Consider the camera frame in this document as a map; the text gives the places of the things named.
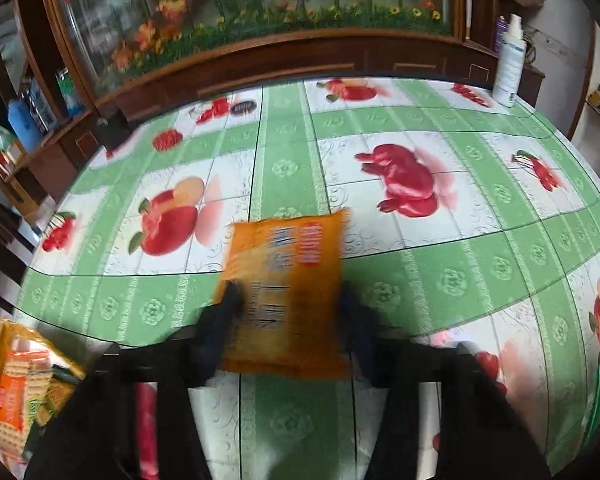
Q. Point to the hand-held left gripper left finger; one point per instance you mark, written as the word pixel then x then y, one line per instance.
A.
pixel 220 330

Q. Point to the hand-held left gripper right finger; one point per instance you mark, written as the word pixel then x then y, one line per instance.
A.
pixel 360 330

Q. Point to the small orange-yellow cracker packet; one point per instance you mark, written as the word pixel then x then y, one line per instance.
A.
pixel 285 285

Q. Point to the light green cracker packet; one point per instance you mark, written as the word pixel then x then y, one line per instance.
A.
pixel 47 402

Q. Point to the yellow plastic bag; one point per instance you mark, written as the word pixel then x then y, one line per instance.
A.
pixel 10 340

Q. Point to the large orange cracker packet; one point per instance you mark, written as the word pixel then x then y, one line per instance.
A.
pixel 12 400

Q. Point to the green fruit print tablecloth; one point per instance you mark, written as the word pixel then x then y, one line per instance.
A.
pixel 290 170

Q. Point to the wooden cabinet with floral glass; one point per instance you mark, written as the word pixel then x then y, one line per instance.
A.
pixel 280 60

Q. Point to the blue plastic bottle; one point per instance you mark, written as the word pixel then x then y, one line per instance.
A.
pixel 22 127

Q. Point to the clear water bottle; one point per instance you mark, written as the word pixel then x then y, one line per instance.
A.
pixel 40 105

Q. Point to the green and white bag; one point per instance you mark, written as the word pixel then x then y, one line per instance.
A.
pixel 1 137

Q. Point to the white spray bottle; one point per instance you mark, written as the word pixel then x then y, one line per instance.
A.
pixel 510 65

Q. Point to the purple bottle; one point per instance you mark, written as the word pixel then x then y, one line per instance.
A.
pixel 499 35

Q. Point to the white and yellow roll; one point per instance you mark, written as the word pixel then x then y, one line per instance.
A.
pixel 468 5

